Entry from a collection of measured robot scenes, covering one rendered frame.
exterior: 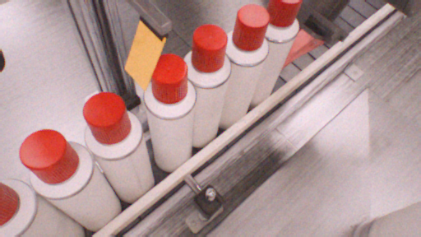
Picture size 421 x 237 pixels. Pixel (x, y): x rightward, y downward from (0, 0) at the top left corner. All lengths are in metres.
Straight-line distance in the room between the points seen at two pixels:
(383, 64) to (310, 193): 0.34
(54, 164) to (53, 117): 0.33
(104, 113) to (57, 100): 0.34
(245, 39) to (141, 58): 0.11
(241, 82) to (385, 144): 0.27
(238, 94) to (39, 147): 0.23
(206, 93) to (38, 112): 0.33
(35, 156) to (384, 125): 0.49
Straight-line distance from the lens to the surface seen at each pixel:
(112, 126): 0.27
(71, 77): 0.62
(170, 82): 0.28
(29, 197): 0.31
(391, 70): 0.73
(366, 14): 0.72
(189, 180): 0.42
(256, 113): 0.47
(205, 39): 0.31
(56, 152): 0.27
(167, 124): 0.33
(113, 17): 0.33
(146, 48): 0.28
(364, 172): 0.53
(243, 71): 0.36
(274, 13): 0.37
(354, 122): 0.56
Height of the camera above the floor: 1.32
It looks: 62 degrees down
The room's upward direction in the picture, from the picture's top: 10 degrees clockwise
